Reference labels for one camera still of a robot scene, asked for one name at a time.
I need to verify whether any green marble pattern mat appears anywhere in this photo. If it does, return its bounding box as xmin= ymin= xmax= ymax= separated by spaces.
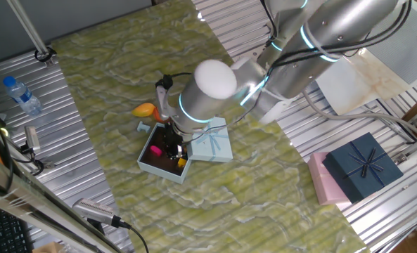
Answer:
xmin=51 ymin=0 xmax=371 ymax=253

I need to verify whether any black keyboard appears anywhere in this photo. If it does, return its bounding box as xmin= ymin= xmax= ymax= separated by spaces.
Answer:
xmin=0 ymin=202 xmax=34 ymax=253

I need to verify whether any black cable clip bundle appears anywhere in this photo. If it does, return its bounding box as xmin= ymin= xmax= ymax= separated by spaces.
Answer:
xmin=154 ymin=72 xmax=193 ymax=91

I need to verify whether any light blue gift box lid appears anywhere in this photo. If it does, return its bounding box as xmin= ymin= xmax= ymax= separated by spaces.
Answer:
xmin=186 ymin=116 xmax=234 ymax=163

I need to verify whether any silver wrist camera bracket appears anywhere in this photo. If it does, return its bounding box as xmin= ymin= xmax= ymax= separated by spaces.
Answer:
xmin=155 ymin=86 xmax=178 ymax=122

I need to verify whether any light blue gift box base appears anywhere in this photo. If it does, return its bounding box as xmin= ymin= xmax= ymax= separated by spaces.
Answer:
xmin=136 ymin=122 xmax=192 ymax=185

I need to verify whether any silver tripod pole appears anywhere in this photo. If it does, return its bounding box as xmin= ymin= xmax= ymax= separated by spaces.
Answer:
xmin=6 ymin=0 xmax=56 ymax=68

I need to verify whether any clear plastic water bottle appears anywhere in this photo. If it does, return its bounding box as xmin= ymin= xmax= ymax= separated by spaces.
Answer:
xmin=2 ymin=75 xmax=43 ymax=117

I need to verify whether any silver aluminium rail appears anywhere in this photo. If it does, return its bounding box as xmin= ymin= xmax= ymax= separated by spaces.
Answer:
xmin=392 ymin=103 xmax=417 ymax=166

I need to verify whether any pink flat object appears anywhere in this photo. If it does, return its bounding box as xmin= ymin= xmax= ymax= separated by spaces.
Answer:
xmin=307 ymin=151 xmax=353 ymax=207

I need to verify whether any grey cable with metal plug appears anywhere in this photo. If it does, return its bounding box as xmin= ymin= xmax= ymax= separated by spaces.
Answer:
xmin=301 ymin=89 xmax=417 ymax=140

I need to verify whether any dark blue gift box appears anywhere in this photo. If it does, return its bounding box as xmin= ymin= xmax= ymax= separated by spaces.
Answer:
xmin=322 ymin=131 xmax=404 ymax=204

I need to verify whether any yellow orange toy mango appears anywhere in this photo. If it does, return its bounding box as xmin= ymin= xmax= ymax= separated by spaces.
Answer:
xmin=131 ymin=102 xmax=157 ymax=118

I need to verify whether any beige flat sheet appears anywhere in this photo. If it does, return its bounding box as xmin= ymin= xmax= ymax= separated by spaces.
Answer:
xmin=313 ymin=0 xmax=417 ymax=116

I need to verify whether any aluminium frame bar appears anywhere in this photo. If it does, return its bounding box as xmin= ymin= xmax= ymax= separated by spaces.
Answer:
xmin=0 ymin=115 xmax=124 ymax=253

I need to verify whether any white ridged device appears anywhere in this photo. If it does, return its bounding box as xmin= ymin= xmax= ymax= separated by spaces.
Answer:
xmin=72 ymin=197 xmax=120 ymax=226

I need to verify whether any grey studded baseplate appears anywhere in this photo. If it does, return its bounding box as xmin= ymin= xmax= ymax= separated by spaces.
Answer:
xmin=364 ymin=0 xmax=417 ymax=84

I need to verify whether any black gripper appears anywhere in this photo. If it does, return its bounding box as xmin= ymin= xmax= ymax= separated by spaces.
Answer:
xmin=163 ymin=123 xmax=186 ymax=159

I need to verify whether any small grey toy block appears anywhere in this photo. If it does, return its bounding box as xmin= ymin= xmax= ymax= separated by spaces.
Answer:
xmin=136 ymin=121 xmax=153 ymax=134

